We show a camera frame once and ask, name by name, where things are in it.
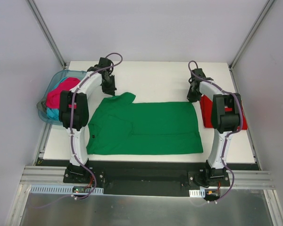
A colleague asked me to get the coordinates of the grey t shirt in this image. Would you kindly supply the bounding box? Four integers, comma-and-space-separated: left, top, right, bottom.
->
36, 97, 47, 113

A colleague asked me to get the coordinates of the folded red t shirt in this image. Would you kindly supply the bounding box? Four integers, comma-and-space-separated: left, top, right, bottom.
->
200, 96, 248, 130

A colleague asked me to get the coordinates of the blue plastic bin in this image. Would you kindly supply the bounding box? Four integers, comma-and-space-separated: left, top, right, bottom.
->
38, 70, 86, 126

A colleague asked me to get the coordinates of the right white cable duct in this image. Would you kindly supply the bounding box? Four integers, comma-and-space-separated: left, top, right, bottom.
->
189, 189, 206, 198

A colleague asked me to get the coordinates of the right corner aluminium post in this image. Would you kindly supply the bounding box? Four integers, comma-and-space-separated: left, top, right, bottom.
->
228, 0, 275, 71

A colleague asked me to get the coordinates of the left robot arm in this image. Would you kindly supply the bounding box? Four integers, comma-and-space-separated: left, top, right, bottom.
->
59, 56, 117, 184

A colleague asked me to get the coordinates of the left white cable duct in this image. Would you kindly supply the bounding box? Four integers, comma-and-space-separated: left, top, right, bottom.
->
30, 185, 104, 195

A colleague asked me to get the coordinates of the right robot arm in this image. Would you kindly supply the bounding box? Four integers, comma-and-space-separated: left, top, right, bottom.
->
187, 68, 243, 188

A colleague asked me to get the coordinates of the teal t shirt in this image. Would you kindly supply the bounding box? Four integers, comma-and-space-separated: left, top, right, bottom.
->
46, 77, 67, 121

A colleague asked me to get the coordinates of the white cable duct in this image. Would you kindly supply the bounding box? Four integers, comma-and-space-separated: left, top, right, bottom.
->
189, 189, 206, 198
30, 185, 104, 195

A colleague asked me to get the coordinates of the pink t shirt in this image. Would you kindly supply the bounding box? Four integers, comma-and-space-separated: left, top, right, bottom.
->
46, 77, 80, 109

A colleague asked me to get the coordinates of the left corner aluminium post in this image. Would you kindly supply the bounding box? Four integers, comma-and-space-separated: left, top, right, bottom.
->
26, 0, 67, 69

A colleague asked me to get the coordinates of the aluminium frame rail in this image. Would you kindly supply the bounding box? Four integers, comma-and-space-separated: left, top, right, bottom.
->
20, 166, 275, 190

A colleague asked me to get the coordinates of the green t shirt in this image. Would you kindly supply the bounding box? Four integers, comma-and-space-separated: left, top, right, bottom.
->
86, 92, 203, 155

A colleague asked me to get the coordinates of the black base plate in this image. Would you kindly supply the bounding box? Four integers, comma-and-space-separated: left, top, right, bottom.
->
63, 161, 230, 197

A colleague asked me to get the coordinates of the corner aluminium post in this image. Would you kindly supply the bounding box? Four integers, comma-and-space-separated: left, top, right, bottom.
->
228, 0, 275, 71
26, 0, 67, 69

